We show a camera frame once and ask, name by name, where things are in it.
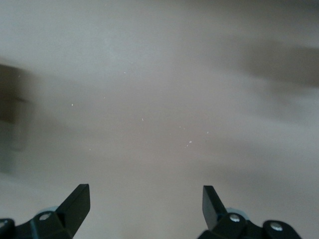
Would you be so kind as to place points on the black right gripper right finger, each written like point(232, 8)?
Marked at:
point(214, 211)

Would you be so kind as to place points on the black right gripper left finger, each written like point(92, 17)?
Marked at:
point(73, 209)

